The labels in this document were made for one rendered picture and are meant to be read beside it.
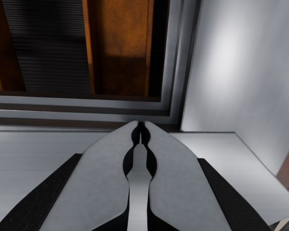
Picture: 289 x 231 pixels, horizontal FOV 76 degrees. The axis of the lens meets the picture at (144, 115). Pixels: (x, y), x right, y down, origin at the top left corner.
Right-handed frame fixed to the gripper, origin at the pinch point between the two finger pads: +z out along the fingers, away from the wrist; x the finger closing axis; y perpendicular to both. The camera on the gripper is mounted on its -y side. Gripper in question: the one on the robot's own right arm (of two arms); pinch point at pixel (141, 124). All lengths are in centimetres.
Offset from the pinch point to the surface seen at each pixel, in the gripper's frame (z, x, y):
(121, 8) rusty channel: 17.5, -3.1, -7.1
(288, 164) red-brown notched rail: 3.0, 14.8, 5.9
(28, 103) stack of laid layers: 3.0, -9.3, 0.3
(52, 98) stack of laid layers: 3.0, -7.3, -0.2
